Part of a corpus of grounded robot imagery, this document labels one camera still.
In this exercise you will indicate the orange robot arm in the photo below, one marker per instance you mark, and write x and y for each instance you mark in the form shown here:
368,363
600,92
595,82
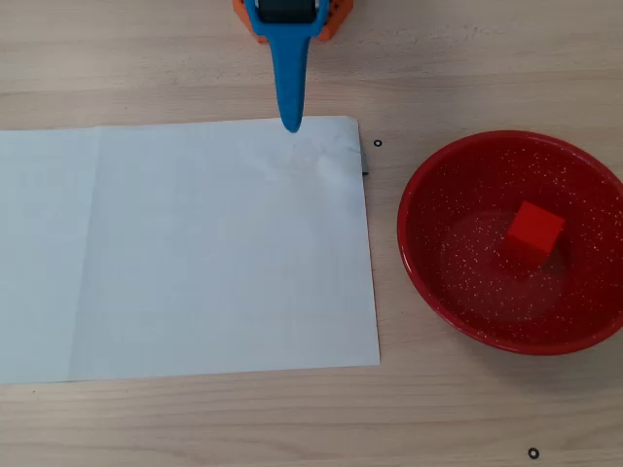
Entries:
340,23

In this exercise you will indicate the red speckled bowl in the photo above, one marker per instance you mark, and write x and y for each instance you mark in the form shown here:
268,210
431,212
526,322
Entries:
462,194

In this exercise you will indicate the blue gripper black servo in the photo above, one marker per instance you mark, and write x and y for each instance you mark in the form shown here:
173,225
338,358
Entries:
287,34

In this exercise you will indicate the white paper sheet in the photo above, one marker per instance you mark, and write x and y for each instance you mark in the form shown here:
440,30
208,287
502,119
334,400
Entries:
194,253

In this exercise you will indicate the red cube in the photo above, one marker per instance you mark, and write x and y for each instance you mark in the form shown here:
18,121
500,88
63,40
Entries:
528,238

